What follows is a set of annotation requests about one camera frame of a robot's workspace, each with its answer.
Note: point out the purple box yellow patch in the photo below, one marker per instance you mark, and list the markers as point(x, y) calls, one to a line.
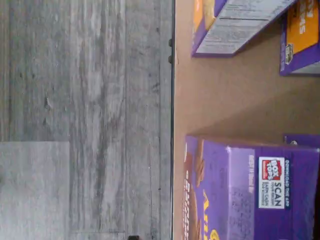
point(237, 30)
point(300, 37)

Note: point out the purple Annie's snack box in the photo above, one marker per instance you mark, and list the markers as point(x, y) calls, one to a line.
point(305, 140)

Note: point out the purple box brown patch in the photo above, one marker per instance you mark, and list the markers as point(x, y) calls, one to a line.
point(250, 195)

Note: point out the black metal shelf rack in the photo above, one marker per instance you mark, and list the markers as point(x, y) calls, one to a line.
point(172, 125)

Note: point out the brown shelf board purple boxes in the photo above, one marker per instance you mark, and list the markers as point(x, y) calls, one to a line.
point(237, 100)

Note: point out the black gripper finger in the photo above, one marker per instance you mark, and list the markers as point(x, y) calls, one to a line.
point(133, 237)

